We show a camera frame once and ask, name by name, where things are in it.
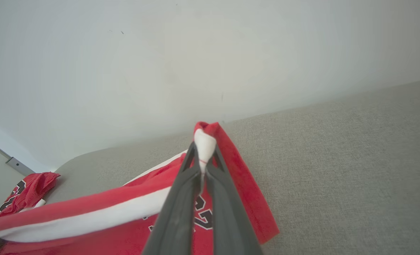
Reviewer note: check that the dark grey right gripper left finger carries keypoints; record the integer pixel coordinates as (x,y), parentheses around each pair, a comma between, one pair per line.
(178,219)

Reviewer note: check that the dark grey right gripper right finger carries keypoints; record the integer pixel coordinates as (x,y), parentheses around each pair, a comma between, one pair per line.
(227,226)

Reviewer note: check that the red jersey with white trim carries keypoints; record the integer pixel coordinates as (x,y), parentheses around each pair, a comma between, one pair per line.
(245,187)

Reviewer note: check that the red jersey with black number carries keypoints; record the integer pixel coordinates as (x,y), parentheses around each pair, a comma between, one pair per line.
(32,187)

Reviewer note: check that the grey fabric sofa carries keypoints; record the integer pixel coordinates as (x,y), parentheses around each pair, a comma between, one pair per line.
(337,159)

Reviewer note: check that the grey metal rail bracket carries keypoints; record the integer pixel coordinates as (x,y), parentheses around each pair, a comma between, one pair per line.
(18,165)

